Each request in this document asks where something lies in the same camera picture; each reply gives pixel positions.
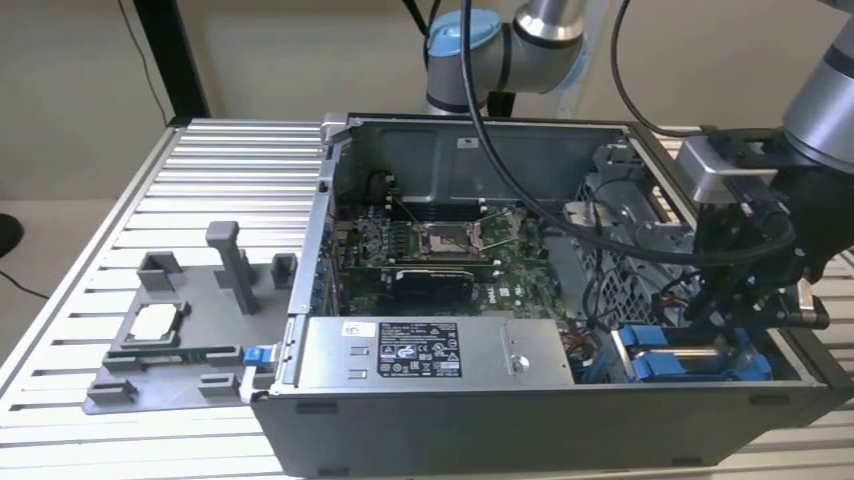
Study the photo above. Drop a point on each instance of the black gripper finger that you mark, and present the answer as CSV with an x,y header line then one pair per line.
x,y
767,310
717,300

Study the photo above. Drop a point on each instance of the hard disk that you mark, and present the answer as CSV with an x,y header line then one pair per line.
x,y
643,337

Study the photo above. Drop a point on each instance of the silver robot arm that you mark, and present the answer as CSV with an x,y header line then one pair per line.
x,y
534,60

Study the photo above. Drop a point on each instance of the blue plastic disk carrier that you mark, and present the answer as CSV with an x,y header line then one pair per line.
x,y
657,367

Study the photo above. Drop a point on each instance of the green motherboard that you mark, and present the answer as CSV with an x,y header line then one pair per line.
x,y
521,270

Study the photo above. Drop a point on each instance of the silver power supply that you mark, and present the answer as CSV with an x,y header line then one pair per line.
x,y
481,350

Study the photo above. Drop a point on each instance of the black graphics card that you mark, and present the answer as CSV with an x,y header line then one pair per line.
x,y
434,287

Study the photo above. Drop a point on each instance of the CPU socket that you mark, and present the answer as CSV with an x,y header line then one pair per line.
x,y
443,242

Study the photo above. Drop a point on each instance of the open black PC case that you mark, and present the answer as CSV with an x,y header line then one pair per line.
x,y
467,435

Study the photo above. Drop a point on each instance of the blue case latch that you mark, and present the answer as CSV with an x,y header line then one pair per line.
x,y
255,356

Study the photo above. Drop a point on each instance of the green RAM stick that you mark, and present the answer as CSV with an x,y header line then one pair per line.
x,y
194,356

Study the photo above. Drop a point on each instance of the grey parts rack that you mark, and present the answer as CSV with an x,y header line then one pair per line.
x,y
167,387

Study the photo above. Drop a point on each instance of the silver CPU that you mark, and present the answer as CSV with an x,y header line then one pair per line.
x,y
155,322

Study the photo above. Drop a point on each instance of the black round stand base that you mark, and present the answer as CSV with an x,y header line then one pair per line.
x,y
10,235

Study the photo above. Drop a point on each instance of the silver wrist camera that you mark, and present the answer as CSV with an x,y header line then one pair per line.
x,y
717,170

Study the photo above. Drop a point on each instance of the black frame post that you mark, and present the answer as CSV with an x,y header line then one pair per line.
x,y
167,50

